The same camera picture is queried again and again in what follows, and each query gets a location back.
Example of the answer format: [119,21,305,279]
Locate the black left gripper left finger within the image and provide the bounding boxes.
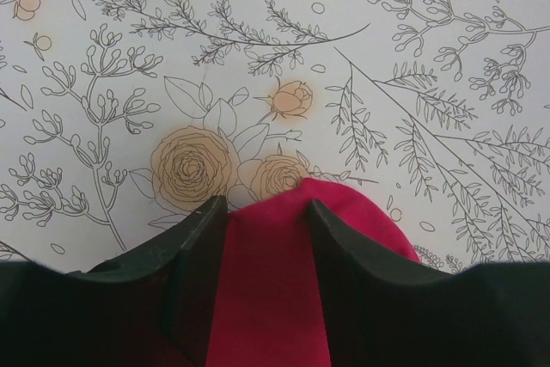
[1,196,228,366]

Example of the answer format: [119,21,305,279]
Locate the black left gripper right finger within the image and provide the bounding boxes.
[308,200,549,366]

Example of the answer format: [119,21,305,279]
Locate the pink t shirt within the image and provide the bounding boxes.
[206,178,419,367]

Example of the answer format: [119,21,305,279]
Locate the floral patterned table mat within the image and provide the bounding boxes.
[1,0,549,272]

